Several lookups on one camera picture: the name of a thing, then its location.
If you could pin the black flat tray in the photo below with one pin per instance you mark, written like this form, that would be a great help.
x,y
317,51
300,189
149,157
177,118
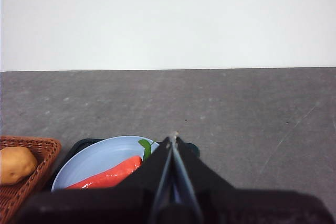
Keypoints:
x,y
81,144

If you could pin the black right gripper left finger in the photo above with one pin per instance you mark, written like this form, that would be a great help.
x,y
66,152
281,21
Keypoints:
x,y
118,203

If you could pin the orange carrot with green leaves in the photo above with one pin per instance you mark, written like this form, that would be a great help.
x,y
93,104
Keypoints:
x,y
110,175

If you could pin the yellow-brown potato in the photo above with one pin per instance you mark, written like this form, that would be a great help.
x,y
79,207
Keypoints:
x,y
15,165

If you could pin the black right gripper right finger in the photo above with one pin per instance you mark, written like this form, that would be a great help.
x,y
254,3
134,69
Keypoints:
x,y
236,205

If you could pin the blue round plate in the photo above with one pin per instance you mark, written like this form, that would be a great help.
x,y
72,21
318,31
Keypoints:
x,y
105,155

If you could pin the brown wicker basket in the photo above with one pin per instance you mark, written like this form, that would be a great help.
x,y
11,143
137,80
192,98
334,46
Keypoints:
x,y
23,192

